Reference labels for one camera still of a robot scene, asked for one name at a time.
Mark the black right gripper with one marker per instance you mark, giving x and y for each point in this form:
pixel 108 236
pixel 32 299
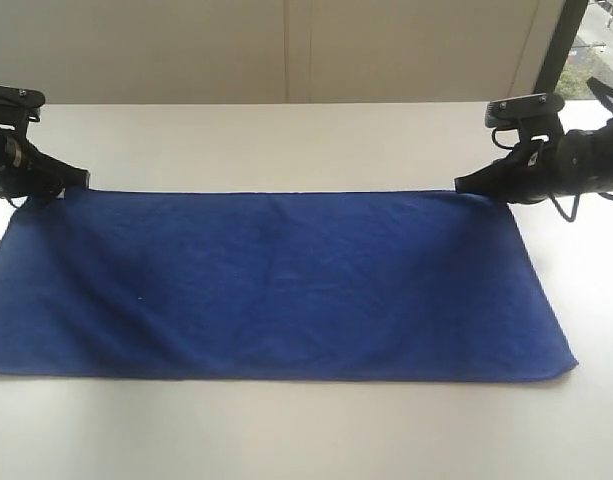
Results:
pixel 527 175

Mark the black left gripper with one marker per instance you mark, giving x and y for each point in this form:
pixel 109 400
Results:
pixel 27 172

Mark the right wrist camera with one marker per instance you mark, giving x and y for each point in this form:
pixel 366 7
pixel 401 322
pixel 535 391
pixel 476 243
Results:
pixel 531 116

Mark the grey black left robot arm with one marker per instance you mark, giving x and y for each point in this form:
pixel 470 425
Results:
pixel 26 172

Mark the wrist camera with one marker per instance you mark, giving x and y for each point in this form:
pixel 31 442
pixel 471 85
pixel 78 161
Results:
pixel 531 116
pixel 20 107

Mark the blue towel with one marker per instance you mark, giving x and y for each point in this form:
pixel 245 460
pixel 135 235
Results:
pixel 378 286

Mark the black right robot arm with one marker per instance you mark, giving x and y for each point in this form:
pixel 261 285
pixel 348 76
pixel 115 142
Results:
pixel 576 163

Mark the dark window frame post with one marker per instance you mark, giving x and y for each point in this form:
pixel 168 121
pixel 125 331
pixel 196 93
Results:
pixel 561 41

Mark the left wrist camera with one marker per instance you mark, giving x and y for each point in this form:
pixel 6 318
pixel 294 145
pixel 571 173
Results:
pixel 20 107

